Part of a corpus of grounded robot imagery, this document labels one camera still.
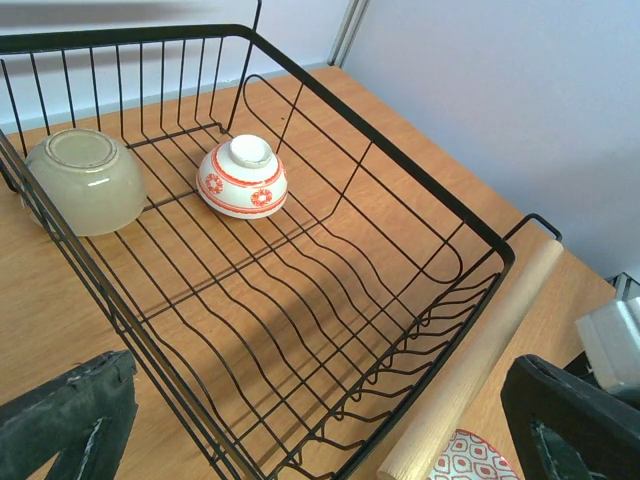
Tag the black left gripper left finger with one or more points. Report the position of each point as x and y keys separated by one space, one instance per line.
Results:
x=81 y=420

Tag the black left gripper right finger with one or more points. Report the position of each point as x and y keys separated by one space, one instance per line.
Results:
x=564 y=426

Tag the black wire dish rack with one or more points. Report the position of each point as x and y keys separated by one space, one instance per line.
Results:
x=287 y=347

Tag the beige leaf pattern bowl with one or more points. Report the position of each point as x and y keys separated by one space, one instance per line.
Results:
x=94 y=182

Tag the orange floral white bowl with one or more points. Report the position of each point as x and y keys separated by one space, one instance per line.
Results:
x=243 y=178

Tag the red diamond pattern bowl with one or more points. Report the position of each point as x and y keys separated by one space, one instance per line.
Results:
x=468 y=457

